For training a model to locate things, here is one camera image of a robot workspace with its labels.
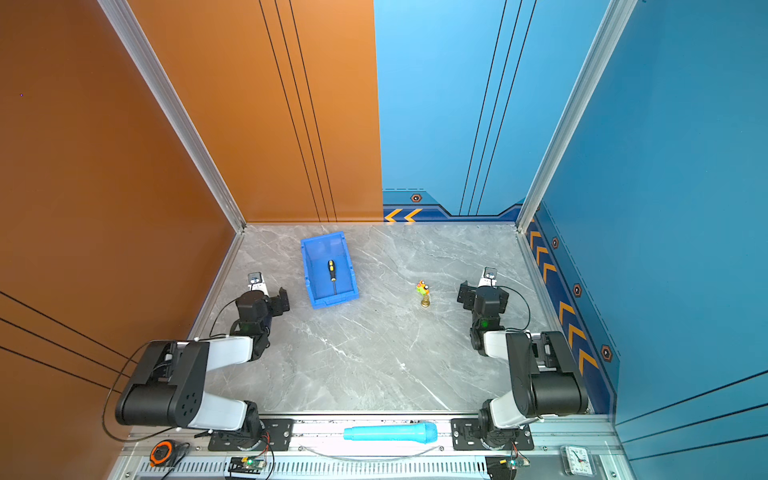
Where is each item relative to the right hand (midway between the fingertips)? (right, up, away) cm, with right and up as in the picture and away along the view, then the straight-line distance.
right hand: (480, 284), depth 93 cm
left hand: (-67, -1, -1) cm, 67 cm away
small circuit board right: (-1, -41, -23) cm, 47 cm away
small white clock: (+15, -38, -25) cm, 48 cm away
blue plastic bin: (-55, +8, +13) cm, 57 cm away
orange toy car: (-17, -2, +6) cm, 18 cm away
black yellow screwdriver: (-49, +2, +11) cm, 50 cm away
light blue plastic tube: (-19, -33, -22) cm, 44 cm away
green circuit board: (-62, -41, -23) cm, 78 cm away
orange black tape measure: (-81, -36, -25) cm, 92 cm away
